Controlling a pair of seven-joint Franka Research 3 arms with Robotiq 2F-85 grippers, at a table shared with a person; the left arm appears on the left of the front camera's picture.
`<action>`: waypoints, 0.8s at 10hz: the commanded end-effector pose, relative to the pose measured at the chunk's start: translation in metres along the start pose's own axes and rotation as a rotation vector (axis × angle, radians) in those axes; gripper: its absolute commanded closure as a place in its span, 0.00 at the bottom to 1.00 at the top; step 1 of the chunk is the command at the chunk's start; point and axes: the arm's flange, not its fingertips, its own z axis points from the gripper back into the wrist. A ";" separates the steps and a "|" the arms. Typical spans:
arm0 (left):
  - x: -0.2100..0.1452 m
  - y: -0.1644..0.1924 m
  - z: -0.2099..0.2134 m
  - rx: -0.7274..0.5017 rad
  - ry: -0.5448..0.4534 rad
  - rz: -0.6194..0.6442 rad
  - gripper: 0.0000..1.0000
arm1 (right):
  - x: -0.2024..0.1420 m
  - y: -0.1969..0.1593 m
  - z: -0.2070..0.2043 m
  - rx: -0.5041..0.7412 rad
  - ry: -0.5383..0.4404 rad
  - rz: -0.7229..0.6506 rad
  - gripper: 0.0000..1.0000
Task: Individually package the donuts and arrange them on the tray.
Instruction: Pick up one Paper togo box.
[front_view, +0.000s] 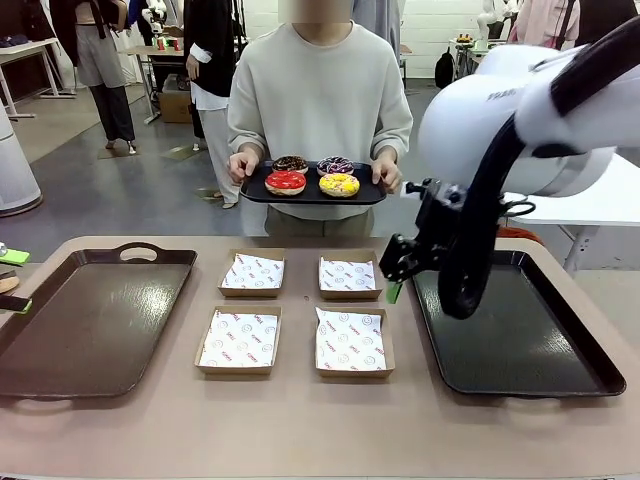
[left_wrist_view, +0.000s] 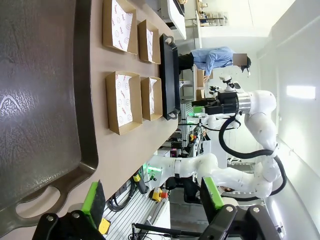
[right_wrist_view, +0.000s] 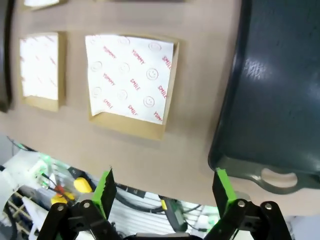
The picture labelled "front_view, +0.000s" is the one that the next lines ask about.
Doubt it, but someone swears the mannequin in grey hoodie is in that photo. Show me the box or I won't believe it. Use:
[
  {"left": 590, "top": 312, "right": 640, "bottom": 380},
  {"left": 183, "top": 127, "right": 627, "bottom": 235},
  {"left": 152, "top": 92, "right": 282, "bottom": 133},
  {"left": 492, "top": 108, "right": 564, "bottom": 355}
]
[{"left": 349, "top": 0, "right": 402, "bottom": 64}]

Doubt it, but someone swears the yellow sprinkled donut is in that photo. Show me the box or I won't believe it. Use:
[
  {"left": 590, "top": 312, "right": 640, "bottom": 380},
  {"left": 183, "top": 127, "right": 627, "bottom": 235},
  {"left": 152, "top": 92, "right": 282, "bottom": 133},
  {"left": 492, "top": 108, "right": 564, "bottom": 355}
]
[{"left": 318, "top": 172, "right": 361, "bottom": 199}]

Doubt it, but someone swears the wooden-top desk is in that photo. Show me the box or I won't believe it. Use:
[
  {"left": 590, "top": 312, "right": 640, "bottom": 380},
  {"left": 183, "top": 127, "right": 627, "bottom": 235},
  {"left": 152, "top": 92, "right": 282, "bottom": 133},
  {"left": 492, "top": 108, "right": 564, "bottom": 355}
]
[{"left": 118, "top": 43, "right": 189, "bottom": 126}]

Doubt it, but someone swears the person's right hand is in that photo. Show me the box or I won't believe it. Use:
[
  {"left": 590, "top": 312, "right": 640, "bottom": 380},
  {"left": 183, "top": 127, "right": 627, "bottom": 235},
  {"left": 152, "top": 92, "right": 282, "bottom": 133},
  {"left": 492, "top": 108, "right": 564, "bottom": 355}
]
[{"left": 227, "top": 151, "right": 262, "bottom": 185}]

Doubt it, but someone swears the mannequin in pink garment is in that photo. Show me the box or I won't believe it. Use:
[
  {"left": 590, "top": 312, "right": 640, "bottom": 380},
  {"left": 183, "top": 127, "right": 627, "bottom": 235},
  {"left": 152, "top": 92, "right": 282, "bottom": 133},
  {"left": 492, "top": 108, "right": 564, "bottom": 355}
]
[{"left": 514, "top": 0, "right": 581, "bottom": 51}]

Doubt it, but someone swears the chocolate sprinkled donut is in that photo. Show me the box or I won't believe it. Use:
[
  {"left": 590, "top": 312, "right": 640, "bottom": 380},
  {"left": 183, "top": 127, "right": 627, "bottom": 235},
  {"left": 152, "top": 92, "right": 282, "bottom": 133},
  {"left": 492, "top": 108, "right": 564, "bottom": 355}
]
[{"left": 272, "top": 155, "right": 309, "bottom": 175}]

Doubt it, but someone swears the mannequin with dark grey trousers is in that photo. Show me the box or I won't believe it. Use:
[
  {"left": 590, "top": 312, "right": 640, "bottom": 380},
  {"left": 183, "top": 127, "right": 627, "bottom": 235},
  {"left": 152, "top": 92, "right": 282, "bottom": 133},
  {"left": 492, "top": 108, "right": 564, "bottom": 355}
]
[{"left": 49, "top": 0, "right": 137, "bottom": 151}]

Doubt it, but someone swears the small kraft cardboard box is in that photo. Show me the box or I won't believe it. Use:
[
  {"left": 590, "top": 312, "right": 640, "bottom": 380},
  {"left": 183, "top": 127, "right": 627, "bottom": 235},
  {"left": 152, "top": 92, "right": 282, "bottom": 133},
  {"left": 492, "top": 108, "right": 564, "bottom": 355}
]
[
  {"left": 217, "top": 248, "right": 287, "bottom": 299},
  {"left": 318, "top": 249, "right": 385, "bottom": 302}
]

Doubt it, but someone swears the person's right forearm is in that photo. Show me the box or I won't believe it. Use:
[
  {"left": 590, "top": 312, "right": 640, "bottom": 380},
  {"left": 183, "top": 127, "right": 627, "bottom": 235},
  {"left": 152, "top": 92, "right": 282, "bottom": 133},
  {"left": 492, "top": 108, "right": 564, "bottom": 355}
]
[{"left": 227, "top": 129, "right": 266, "bottom": 156}]

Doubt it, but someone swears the brown cardboard shipping box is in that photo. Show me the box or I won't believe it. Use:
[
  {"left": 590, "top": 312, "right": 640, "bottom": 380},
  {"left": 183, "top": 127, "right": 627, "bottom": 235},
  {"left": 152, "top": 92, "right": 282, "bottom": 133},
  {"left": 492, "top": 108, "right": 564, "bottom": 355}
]
[{"left": 158, "top": 74, "right": 195, "bottom": 125}]

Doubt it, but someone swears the large black handled tray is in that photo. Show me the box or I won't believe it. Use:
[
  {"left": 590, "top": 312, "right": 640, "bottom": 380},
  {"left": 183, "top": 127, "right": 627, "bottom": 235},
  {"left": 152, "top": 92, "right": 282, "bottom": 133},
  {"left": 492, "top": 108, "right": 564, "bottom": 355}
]
[{"left": 407, "top": 249, "right": 628, "bottom": 400}]

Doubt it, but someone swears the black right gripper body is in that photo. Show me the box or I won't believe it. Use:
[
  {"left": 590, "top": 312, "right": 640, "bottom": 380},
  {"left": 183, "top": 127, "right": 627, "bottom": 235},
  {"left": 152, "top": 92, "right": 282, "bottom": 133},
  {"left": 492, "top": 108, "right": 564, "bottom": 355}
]
[{"left": 415, "top": 198, "right": 464, "bottom": 272}]

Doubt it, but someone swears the black right wrist camera bracket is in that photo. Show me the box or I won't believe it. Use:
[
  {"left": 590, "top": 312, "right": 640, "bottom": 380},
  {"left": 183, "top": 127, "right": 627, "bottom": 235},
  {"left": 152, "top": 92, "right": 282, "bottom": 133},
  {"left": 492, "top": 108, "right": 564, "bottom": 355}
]
[{"left": 403, "top": 178, "right": 471, "bottom": 207}]

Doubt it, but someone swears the orange stool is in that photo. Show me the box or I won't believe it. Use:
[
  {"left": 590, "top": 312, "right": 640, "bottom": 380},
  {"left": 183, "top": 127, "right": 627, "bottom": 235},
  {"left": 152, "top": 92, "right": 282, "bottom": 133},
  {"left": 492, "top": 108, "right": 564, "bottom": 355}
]
[{"left": 497, "top": 227, "right": 545, "bottom": 246}]

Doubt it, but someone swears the white side table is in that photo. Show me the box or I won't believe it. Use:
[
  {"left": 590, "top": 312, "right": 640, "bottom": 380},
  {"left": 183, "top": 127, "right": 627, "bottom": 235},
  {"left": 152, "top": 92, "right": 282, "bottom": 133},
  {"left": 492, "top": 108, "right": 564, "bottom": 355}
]
[{"left": 499, "top": 152, "right": 640, "bottom": 274}]

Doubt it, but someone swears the large kraft cardboard box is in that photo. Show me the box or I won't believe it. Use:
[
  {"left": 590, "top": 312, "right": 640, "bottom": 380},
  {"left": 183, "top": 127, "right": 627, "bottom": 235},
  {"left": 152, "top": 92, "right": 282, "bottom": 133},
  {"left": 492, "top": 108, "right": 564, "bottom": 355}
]
[
  {"left": 194, "top": 305, "right": 284, "bottom": 377},
  {"left": 313, "top": 305, "right": 396, "bottom": 380}
]

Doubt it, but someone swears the black backpack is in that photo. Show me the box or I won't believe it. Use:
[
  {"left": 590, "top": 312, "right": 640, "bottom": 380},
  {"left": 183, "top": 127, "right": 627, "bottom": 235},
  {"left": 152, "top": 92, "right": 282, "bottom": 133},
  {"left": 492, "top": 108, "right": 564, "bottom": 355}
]
[{"left": 433, "top": 47, "right": 457, "bottom": 90}]

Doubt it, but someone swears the purple glazed donut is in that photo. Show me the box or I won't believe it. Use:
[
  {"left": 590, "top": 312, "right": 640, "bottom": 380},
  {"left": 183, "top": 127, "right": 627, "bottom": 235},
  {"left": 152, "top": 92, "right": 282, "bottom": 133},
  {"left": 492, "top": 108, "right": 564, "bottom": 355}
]
[{"left": 316, "top": 155, "right": 355, "bottom": 177}]

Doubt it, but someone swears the large brown handled tray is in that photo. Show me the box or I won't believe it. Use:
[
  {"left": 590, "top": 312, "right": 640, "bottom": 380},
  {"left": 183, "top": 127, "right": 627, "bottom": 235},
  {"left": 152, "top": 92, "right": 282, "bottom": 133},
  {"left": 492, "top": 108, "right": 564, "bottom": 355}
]
[{"left": 0, "top": 242, "right": 199, "bottom": 401}]

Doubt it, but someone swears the small black serving tray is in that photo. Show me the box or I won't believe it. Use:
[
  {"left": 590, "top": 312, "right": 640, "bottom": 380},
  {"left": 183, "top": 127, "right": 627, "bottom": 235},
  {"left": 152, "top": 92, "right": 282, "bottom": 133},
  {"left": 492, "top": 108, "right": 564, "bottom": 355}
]
[{"left": 238, "top": 159, "right": 389, "bottom": 206}]

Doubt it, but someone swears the white desk with dark items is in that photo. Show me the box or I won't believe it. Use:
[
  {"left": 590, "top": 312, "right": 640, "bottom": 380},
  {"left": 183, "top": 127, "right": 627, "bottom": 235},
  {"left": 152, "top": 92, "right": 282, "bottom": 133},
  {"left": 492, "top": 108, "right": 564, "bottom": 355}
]
[{"left": 0, "top": 37, "right": 65, "bottom": 121}]

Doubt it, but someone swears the red glazed donut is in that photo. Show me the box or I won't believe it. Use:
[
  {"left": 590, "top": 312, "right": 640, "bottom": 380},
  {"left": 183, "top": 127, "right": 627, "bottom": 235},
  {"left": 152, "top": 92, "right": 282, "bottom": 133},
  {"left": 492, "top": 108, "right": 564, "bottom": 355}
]
[{"left": 264, "top": 170, "right": 307, "bottom": 197}]

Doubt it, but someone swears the person's left hand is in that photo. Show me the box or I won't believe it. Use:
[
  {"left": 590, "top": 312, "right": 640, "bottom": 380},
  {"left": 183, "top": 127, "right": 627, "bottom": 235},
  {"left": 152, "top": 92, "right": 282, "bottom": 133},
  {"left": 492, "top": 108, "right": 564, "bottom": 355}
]
[{"left": 371, "top": 155, "right": 404, "bottom": 191}]

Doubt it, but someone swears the mannequin with light trousers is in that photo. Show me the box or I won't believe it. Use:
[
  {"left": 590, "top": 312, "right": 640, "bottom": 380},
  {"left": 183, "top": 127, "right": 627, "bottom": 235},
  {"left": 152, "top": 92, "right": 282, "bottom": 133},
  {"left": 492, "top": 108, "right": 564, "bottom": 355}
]
[{"left": 183, "top": 0, "right": 242, "bottom": 210}]

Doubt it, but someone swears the person in light pullover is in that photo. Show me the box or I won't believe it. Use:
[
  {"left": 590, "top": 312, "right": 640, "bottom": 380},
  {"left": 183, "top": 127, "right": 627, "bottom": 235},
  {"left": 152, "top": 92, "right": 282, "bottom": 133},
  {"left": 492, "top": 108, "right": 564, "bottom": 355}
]
[{"left": 227, "top": 0, "right": 414, "bottom": 239}]

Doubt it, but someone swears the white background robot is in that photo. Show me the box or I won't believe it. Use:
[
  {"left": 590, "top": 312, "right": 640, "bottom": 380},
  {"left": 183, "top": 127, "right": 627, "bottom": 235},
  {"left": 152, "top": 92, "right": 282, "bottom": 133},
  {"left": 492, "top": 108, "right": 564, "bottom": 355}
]
[{"left": 141, "top": 0, "right": 169, "bottom": 35}]

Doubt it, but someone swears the black corrugated cable hose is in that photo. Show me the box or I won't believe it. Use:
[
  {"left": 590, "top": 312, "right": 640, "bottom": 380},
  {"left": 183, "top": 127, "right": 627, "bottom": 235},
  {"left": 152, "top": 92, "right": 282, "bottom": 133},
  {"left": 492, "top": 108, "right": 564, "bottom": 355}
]
[{"left": 437, "top": 14, "right": 640, "bottom": 321}]

